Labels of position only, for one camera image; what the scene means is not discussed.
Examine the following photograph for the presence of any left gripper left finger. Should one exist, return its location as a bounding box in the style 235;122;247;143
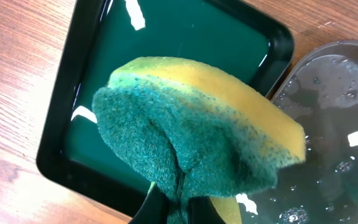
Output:
128;184;170;224

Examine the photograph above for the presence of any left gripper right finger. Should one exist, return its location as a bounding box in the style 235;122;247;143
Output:
187;197;226;224

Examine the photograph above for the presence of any green and yellow sponge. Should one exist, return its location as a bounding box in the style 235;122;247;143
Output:
92;57;306;223

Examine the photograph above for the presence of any small black water tray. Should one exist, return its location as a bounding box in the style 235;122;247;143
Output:
36;0;295;216

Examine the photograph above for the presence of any large grey serving tray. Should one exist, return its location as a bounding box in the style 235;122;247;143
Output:
240;40;358;223

